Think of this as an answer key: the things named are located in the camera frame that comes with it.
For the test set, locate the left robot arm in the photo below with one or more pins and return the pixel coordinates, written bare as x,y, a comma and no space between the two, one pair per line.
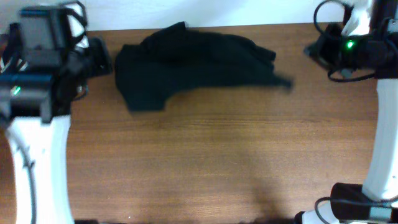
46,62

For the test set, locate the black Sydrogen t-shirt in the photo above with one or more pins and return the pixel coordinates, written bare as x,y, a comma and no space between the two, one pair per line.
177,59

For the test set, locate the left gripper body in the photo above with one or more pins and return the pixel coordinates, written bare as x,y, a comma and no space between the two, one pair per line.
94,62

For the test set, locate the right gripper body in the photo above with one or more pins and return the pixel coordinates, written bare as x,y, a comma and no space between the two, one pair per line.
331,51

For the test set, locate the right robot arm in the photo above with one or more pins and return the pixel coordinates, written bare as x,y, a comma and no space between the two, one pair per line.
362,47

